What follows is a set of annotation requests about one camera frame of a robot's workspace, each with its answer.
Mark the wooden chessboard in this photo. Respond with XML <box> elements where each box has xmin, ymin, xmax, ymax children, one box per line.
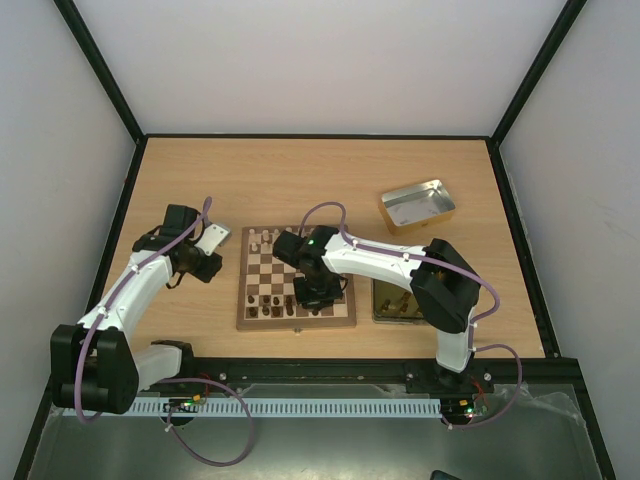
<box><xmin>236</xmin><ymin>225</ymin><xmax>357</xmax><ymax>332</ymax></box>

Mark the gold tin tray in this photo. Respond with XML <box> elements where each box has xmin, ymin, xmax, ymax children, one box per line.
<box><xmin>371</xmin><ymin>280</ymin><xmax>427</xmax><ymax>325</ymax></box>

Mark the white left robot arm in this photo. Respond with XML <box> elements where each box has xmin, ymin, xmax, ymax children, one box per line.
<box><xmin>50</xmin><ymin>198</ymin><xmax>231</xmax><ymax>424</ymax></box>

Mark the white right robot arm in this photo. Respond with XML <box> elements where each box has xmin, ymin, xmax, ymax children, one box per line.
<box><xmin>273</xmin><ymin>225</ymin><xmax>480</xmax><ymax>392</ymax></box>

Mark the silver tin lid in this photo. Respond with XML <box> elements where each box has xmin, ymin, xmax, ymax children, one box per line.
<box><xmin>379</xmin><ymin>179</ymin><xmax>456</xmax><ymax>236</ymax></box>

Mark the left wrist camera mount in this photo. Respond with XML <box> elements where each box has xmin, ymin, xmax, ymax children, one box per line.
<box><xmin>195</xmin><ymin>223</ymin><xmax>231</xmax><ymax>256</ymax></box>

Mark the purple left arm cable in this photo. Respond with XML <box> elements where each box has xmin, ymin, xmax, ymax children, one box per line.
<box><xmin>73</xmin><ymin>195</ymin><xmax>256</xmax><ymax>466</ymax></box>

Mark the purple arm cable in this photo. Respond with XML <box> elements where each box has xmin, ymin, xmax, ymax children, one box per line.
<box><xmin>299</xmin><ymin>201</ymin><xmax>524</xmax><ymax>431</ymax></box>
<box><xmin>73</xmin><ymin>195</ymin><xmax>256</xmax><ymax>466</ymax></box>

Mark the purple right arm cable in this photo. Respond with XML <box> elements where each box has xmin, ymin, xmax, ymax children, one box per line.
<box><xmin>299</xmin><ymin>201</ymin><xmax>524</xmax><ymax>431</ymax></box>

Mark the white slotted cable duct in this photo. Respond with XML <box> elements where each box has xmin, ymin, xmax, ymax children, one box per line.
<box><xmin>51</xmin><ymin>396</ymin><xmax>444</xmax><ymax>419</ymax></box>

